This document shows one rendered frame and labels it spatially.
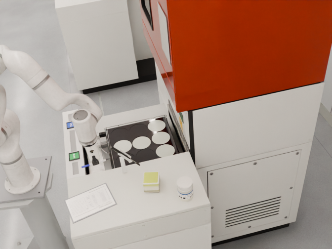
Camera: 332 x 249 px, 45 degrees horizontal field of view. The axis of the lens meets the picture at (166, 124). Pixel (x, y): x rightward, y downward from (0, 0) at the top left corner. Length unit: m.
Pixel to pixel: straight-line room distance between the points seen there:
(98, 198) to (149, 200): 0.24
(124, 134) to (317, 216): 1.52
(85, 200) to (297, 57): 1.17
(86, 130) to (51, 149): 1.99
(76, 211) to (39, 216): 0.56
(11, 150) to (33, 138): 1.79
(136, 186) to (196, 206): 0.31
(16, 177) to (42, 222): 0.38
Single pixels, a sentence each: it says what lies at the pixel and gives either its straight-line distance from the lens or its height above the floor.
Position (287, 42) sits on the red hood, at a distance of 1.88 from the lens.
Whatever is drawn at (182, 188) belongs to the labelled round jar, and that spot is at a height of 1.05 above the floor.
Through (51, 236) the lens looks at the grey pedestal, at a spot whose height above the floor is 0.40.
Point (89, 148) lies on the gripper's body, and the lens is 1.83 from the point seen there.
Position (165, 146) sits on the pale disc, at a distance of 2.18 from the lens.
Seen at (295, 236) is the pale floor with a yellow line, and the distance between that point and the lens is 2.95.
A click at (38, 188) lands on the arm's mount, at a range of 2.24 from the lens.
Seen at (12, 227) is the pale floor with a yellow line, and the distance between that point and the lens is 3.27.
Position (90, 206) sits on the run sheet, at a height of 0.97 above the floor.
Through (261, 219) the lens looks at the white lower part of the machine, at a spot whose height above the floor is 0.21.
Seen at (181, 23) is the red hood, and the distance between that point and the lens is 1.64.
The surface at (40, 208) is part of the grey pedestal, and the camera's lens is 2.39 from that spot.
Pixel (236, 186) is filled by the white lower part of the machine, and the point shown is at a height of 0.59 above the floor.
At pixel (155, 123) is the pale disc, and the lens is 2.33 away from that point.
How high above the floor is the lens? 2.41
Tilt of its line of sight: 41 degrees down
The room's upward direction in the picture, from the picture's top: 6 degrees counter-clockwise
